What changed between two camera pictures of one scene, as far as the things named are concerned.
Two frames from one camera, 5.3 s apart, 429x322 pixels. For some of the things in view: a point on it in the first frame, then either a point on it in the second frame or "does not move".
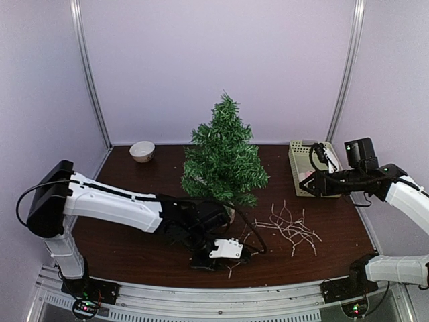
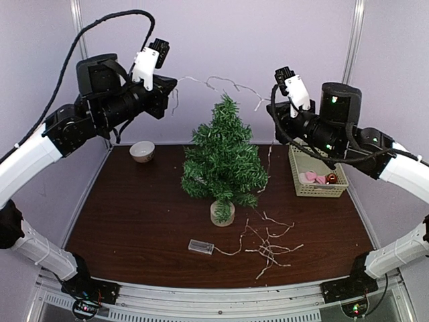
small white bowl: x=142 y=151 does not move
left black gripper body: x=197 y=262 → x=163 y=89
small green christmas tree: x=221 y=163 does not move
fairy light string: x=297 y=230 → x=268 y=249
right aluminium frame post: x=350 y=63 does not move
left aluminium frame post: x=76 y=10 does not move
